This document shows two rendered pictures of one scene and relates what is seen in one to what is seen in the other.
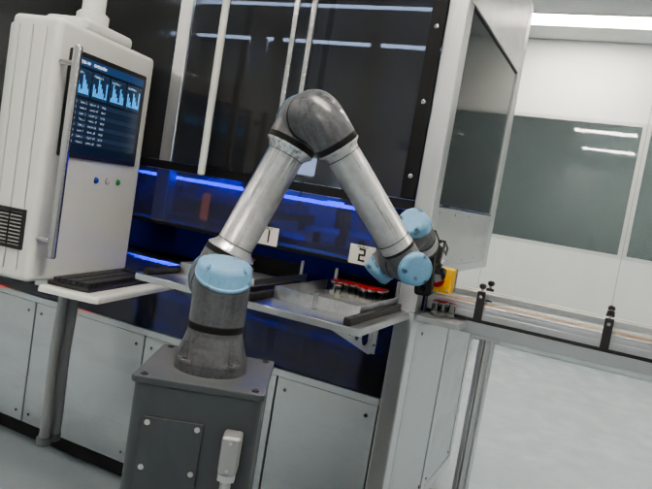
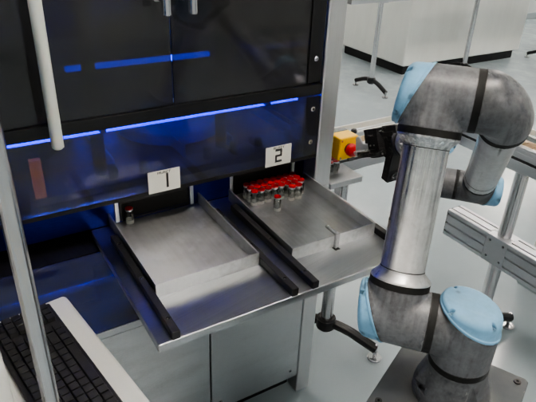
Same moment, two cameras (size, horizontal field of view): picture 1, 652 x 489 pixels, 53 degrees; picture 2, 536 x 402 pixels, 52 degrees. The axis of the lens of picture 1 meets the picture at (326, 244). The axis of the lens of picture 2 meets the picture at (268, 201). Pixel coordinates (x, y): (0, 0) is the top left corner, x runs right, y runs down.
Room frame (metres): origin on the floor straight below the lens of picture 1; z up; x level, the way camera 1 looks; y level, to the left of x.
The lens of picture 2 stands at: (1.22, 1.08, 1.67)
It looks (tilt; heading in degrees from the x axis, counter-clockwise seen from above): 29 degrees down; 304
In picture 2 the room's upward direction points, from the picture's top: 2 degrees clockwise
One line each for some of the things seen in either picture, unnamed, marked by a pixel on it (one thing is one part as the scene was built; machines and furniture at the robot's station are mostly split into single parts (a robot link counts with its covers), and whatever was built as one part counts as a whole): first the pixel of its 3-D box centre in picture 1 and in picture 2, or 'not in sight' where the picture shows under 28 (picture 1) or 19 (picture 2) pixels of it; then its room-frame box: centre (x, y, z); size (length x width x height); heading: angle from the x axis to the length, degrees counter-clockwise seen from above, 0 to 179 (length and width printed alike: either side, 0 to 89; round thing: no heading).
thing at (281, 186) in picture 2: (355, 292); (277, 191); (1.98, -0.11, 0.90); 0.18 x 0.02 x 0.05; 65
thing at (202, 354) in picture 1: (212, 344); (454, 373); (1.34, 0.20, 0.84); 0.15 x 0.15 x 0.10
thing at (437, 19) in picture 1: (417, 136); (320, 13); (1.94, -0.21, 1.40); 0.04 x 0.01 x 0.80; 66
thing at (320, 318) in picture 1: (280, 295); (252, 243); (1.91, 0.11, 0.87); 0.70 x 0.48 x 0.02; 66
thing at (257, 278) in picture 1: (246, 274); (180, 238); (2.04, 0.23, 0.90); 0.34 x 0.26 x 0.04; 156
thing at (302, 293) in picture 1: (341, 297); (298, 210); (1.88, -0.07, 0.90); 0.34 x 0.26 x 0.04; 155
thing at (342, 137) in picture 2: (441, 278); (341, 143); (1.91, -0.35, 1.00); 0.08 x 0.07 x 0.07; 156
